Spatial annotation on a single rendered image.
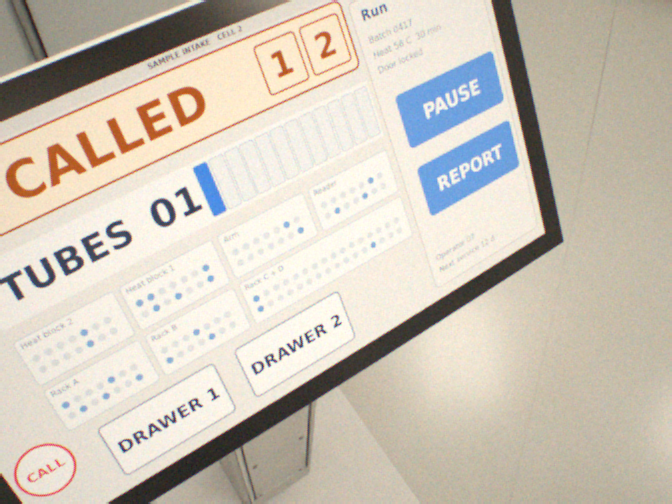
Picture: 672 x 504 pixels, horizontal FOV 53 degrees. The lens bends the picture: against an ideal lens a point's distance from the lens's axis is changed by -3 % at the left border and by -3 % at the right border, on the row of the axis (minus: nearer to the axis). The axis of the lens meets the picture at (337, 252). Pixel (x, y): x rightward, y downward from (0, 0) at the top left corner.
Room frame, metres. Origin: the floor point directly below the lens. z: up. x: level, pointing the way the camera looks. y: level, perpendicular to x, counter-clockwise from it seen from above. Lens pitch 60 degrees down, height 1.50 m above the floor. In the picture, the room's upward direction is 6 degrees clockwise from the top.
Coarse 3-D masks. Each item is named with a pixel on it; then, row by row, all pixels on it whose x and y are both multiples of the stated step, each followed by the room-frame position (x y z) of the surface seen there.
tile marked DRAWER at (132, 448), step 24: (192, 384) 0.16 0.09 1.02; (216, 384) 0.16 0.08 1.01; (144, 408) 0.14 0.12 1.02; (168, 408) 0.14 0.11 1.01; (192, 408) 0.14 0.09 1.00; (216, 408) 0.15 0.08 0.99; (120, 432) 0.12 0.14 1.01; (144, 432) 0.12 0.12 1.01; (168, 432) 0.13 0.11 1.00; (192, 432) 0.13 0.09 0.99; (120, 456) 0.10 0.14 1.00; (144, 456) 0.11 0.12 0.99
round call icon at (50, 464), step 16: (32, 448) 0.10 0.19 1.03; (48, 448) 0.10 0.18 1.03; (64, 448) 0.10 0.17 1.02; (0, 464) 0.08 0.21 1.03; (16, 464) 0.08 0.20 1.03; (32, 464) 0.09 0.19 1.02; (48, 464) 0.09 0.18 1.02; (64, 464) 0.09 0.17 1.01; (80, 464) 0.09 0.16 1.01; (16, 480) 0.08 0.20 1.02; (32, 480) 0.08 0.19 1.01; (48, 480) 0.08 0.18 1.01; (64, 480) 0.08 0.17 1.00; (80, 480) 0.08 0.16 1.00; (32, 496) 0.07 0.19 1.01; (48, 496) 0.07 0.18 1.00
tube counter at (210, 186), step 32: (352, 96) 0.35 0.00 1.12; (288, 128) 0.32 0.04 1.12; (320, 128) 0.33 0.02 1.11; (352, 128) 0.34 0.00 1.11; (224, 160) 0.28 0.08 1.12; (256, 160) 0.29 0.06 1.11; (288, 160) 0.30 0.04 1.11; (320, 160) 0.31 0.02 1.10; (160, 192) 0.25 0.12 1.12; (192, 192) 0.26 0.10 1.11; (224, 192) 0.27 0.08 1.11; (256, 192) 0.27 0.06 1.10; (160, 224) 0.24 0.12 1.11; (192, 224) 0.24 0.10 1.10
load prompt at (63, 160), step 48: (336, 0) 0.39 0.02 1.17; (240, 48) 0.34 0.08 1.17; (288, 48) 0.35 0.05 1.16; (336, 48) 0.37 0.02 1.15; (144, 96) 0.29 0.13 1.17; (192, 96) 0.30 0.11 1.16; (240, 96) 0.32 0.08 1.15; (288, 96) 0.33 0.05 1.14; (0, 144) 0.24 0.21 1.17; (48, 144) 0.25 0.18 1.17; (96, 144) 0.26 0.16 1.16; (144, 144) 0.27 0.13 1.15; (192, 144) 0.28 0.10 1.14; (0, 192) 0.22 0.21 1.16; (48, 192) 0.23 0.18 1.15
